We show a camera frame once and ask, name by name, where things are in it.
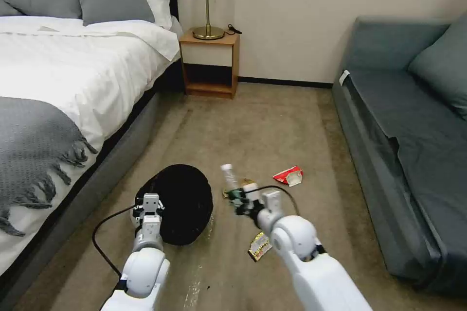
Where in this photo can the green wrapper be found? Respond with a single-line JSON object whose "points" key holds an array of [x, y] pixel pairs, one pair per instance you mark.
{"points": [[233, 194]]}

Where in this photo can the wooden nightstand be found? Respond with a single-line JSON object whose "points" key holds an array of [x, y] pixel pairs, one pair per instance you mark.
{"points": [[209, 65]]}

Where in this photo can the blue-grey sofa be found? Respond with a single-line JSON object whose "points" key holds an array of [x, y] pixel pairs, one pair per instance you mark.
{"points": [[401, 136]]}

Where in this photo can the white sofa tag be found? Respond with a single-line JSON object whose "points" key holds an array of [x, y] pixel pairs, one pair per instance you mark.
{"points": [[344, 77]]}

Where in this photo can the black baseboard strip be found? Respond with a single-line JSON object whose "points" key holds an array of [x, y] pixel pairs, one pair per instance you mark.
{"points": [[284, 80]]}

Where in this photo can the blue-grey sofa cushion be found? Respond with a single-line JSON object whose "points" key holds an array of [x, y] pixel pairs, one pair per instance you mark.
{"points": [[443, 67]]}

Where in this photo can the red and white snack carton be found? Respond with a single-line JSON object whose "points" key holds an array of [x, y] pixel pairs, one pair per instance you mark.
{"points": [[289, 176]]}

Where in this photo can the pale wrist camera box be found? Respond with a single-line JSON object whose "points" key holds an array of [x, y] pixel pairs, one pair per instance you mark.
{"points": [[151, 204]]}

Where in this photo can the grey fringed throw blanket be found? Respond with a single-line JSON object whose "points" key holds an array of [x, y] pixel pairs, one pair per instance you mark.
{"points": [[33, 150]]}

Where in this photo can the black round trash bin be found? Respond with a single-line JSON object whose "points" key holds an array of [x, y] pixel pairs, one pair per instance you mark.
{"points": [[182, 205]]}

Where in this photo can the clear plastic bottle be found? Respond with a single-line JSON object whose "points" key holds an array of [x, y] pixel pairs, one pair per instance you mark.
{"points": [[230, 176]]}

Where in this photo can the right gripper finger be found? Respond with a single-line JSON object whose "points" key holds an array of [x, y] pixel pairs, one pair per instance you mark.
{"points": [[236, 196], [239, 210]]}

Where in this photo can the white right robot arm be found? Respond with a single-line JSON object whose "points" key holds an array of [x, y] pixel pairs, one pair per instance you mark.
{"points": [[310, 271]]}

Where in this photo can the small brown paper scrap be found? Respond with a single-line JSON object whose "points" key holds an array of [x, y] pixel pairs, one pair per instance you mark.
{"points": [[249, 182]]}

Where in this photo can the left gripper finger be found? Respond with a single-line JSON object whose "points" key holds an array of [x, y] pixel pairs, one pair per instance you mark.
{"points": [[138, 198], [162, 204]]}

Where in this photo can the yellow and red snack wrapper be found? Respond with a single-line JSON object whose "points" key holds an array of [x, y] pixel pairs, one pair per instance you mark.
{"points": [[259, 247]]}

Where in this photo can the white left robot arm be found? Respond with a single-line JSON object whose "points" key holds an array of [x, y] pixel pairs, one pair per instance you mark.
{"points": [[144, 271]]}

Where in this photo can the bed with white duvet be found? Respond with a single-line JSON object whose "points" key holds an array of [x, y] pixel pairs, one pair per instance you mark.
{"points": [[73, 81]]}

